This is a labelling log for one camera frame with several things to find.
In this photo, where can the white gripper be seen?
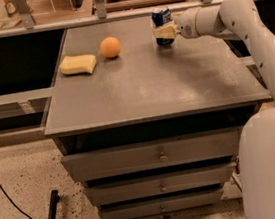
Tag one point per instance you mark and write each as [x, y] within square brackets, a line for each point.
[186, 24]

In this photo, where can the blue pepsi can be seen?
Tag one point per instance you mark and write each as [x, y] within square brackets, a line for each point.
[160, 16]

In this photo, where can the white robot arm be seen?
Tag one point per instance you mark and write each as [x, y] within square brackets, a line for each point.
[240, 20]

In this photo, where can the orange ball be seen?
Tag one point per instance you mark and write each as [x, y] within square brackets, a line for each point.
[110, 47]

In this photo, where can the grey drawer cabinet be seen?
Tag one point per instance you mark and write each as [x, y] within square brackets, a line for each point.
[149, 93]

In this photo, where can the yellow sponge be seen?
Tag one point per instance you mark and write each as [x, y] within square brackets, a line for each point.
[78, 64]

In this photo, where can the top grey drawer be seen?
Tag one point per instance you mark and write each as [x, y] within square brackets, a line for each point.
[152, 154]

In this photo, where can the grey drawer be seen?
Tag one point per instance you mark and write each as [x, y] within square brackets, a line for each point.
[163, 205]
[160, 184]
[152, 154]

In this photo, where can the middle grey drawer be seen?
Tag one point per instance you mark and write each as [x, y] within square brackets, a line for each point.
[160, 184]

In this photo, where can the bottom grey drawer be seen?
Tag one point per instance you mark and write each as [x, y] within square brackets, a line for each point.
[163, 205]

